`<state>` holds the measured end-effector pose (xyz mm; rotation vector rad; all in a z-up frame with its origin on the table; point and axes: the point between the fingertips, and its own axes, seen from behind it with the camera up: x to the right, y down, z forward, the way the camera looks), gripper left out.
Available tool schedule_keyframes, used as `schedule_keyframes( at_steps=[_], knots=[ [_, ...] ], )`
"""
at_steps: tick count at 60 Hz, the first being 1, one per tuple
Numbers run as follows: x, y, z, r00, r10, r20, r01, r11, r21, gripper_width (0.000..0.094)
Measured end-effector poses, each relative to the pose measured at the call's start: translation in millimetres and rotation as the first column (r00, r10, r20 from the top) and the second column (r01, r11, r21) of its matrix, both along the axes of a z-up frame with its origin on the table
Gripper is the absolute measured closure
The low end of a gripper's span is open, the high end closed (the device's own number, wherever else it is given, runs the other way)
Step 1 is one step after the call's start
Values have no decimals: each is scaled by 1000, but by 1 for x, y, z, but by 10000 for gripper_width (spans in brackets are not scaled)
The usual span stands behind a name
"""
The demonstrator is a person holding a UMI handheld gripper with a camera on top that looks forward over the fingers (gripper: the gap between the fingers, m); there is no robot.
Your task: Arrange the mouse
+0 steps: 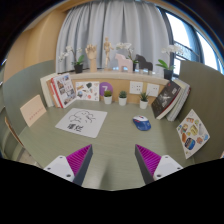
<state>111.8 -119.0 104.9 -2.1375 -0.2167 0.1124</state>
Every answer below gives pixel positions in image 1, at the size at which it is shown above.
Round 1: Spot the wooden mannequin figure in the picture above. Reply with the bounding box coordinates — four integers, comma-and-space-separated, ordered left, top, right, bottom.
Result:
102, 36, 115, 71

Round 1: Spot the beige card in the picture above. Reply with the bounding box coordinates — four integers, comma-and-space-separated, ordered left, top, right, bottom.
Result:
19, 94, 48, 128

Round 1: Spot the blue and white computer mouse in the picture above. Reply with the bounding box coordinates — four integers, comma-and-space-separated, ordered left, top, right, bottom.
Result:
132, 115, 152, 132

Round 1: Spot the wooden hand model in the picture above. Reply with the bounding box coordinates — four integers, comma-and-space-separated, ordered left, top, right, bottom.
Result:
84, 44, 99, 73

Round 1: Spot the black horse figurine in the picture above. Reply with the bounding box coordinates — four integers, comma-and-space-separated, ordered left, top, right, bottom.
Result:
134, 54, 154, 75

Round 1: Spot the white sticker picture card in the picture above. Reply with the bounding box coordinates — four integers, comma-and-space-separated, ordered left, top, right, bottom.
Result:
75, 81, 101, 102

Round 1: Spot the window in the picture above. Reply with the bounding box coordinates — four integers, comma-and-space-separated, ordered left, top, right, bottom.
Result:
159, 9, 224, 76

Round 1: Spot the black book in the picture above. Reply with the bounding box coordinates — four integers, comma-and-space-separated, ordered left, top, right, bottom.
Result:
151, 80, 182, 120

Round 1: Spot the small plant in white pot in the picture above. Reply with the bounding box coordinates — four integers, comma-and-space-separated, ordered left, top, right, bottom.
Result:
118, 90, 128, 107
103, 89, 113, 105
138, 91, 150, 110

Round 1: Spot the purple round number sign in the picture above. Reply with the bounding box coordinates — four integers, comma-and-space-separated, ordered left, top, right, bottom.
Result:
98, 81, 114, 98

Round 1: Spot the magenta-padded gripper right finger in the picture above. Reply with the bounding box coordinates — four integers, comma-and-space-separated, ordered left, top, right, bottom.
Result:
134, 143, 184, 185

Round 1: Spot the white orchid in black pot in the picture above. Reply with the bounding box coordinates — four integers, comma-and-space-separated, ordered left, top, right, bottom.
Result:
58, 45, 86, 74
115, 42, 139, 72
155, 44, 184, 81

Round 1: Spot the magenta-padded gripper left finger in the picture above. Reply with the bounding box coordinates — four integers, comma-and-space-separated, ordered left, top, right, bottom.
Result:
43, 143, 94, 187

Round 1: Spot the white mouse pad with drawing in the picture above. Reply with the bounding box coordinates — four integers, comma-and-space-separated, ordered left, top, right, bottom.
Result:
54, 107, 109, 139

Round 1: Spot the red-edged picture magazine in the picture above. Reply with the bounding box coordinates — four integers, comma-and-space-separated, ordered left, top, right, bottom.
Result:
50, 72, 78, 109

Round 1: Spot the white wall outlet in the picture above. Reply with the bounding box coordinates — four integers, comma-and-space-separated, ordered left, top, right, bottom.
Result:
129, 80, 144, 95
145, 83, 161, 98

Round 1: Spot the food picture card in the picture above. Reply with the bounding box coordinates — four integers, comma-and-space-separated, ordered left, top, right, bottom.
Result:
176, 108, 211, 160

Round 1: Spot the brown book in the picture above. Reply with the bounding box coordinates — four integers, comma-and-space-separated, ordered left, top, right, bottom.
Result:
45, 78, 61, 108

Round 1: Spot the grey curtain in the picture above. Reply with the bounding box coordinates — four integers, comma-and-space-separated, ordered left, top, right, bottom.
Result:
55, 0, 174, 74

